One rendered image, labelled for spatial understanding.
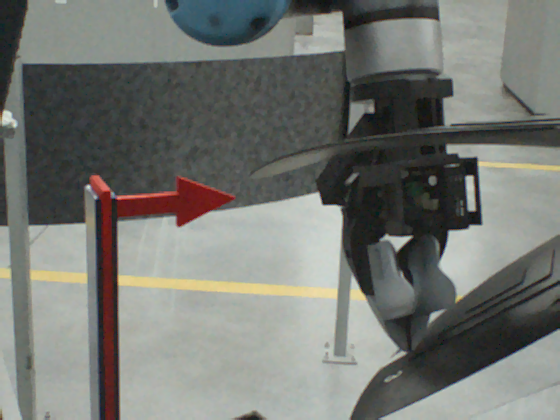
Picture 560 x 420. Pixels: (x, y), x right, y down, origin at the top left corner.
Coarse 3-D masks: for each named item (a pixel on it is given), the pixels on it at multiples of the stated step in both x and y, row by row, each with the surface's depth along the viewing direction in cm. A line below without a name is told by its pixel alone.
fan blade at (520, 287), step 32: (544, 256) 70; (480, 288) 76; (512, 288) 69; (544, 288) 66; (448, 320) 74; (480, 320) 69; (512, 320) 65; (544, 320) 63; (416, 352) 72; (448, 352) 68; (480, 352) 65; (512, 352) 62; (416, 384) 67; (448, 384) 64; (352, 416) 68; (384, 416) 65
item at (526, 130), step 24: (480, 120) 48; (504, 120) 47; (528, 120) 47; (552, 120) 47; (336, 144) 39; (360, 144) 38; (384, 144) 38; (408, 144) 38; (432, 144) 39; (504, 144) 37; (528, 144) 36; (552, 144) 35; (264, 168) 48; (288, 168) 51
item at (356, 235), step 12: (348, 216) 72; (348, 228) 72; (360, 228) 72; (372, 228) 73; (348, 240) 72; (360, 240) 72; (372, 240) 72; (348, 252) 73; (360, 252) 72; (360, 264) 72; (360, 276) 73; (360, 288) 73; (372, 288) 72
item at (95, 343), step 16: (96, 208) 39; (96, 224) 40; (96, 240) 40; (96, 256) 40; (96, 272) 40; (96, 288) 41; (96, 304) 41; (96, 320) 41; (96, 336) 42; (96, 352) 42; (96, 368) 42; (96, 384) 42; (96, 400) 43; (96, 416) 43
